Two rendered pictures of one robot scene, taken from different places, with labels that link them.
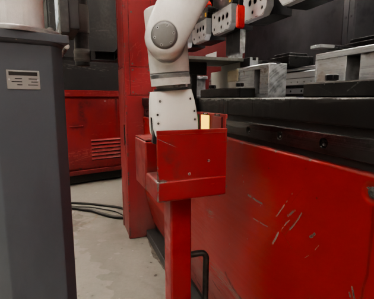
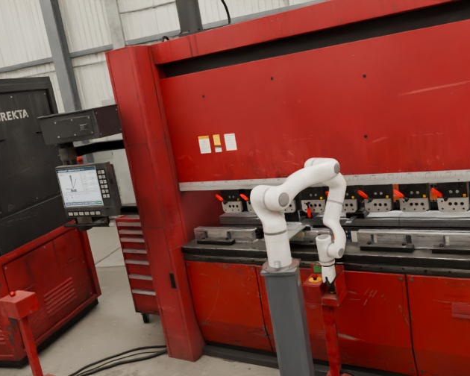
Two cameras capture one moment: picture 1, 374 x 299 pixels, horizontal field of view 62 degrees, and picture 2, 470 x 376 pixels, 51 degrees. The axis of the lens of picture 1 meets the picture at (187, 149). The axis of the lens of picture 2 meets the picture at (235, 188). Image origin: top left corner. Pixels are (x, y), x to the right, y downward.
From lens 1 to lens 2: 250 cm
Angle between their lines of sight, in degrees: 36
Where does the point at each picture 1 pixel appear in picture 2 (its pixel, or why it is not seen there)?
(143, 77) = (178, 230)
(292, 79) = (311, 221)
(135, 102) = (177, 252)
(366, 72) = (379, 239)
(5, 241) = (304, 343)
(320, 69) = (359, 237)
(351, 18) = not seen: hidden behind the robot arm
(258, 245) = (356, 308)
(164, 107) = (331, 271)
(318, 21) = not seen: hidden behind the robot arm
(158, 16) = (339, 247)
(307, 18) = not seen: hidden behind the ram
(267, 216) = (359, 295)
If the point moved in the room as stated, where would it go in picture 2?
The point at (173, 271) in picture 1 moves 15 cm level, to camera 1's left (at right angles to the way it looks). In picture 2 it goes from (333, 333) to (315, 344)
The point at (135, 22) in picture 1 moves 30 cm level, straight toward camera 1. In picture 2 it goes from (167, 191) to (195, 192)
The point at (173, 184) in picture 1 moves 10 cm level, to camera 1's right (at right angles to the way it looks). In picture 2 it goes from (339, 297) to (351, 290)
